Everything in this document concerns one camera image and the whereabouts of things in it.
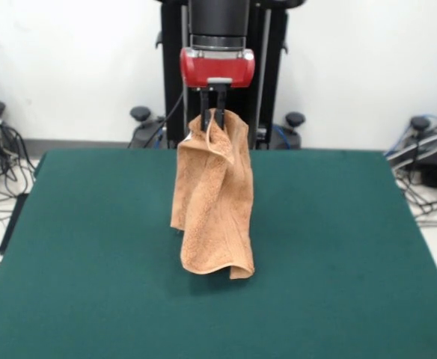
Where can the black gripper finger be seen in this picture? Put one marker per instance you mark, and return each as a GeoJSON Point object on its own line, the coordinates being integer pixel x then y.
{"type": "Point", "coordinates": [221, 108]}
{"type": "Point", "coordinates": [205, 110]}

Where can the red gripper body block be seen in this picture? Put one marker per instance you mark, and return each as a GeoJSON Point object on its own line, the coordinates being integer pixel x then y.
{"type": "Point", "coordinates": [218, 69]}

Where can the brown terry towel with label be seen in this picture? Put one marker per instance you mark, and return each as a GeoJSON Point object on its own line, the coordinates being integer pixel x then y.
{"type": "Point", "coordinates": [214, 209]}

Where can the dark green table cloth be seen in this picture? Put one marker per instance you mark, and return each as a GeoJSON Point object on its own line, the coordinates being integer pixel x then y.
{"type": "Point", "coordinates": [91, 261]}

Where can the long black floor bar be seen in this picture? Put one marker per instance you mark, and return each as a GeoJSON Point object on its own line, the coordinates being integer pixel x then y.
{"type": "Point", "coordinates": [14, 224]}

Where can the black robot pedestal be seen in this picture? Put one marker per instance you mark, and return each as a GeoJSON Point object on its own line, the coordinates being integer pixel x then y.
{"type": "Point", "coordinates": [173, 75]}

